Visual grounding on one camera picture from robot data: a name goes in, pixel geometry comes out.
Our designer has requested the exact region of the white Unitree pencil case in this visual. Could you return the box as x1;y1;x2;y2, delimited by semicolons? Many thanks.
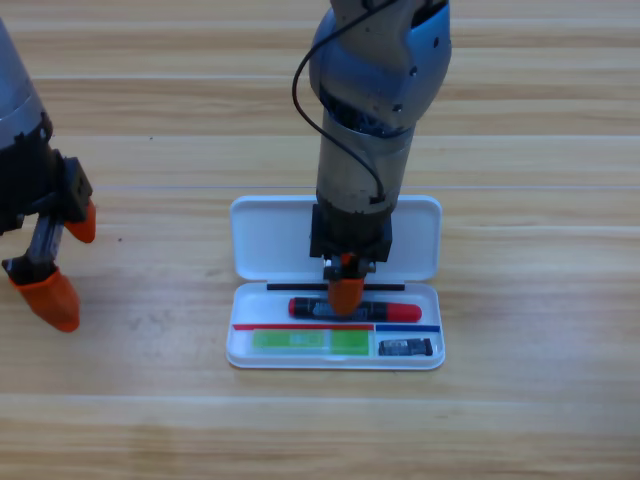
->
225;194;446;371

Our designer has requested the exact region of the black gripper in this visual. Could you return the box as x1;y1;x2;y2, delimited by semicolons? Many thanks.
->
0;112;98;333
308;202;394;317

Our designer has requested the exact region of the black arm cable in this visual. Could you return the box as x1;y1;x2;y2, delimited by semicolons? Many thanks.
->
291;0;399;204

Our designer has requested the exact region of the green highlighter pen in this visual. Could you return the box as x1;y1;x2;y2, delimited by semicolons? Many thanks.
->
251;328;371;357

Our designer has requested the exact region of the red and black marker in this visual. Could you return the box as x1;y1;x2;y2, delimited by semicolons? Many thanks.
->
287;296;424;322

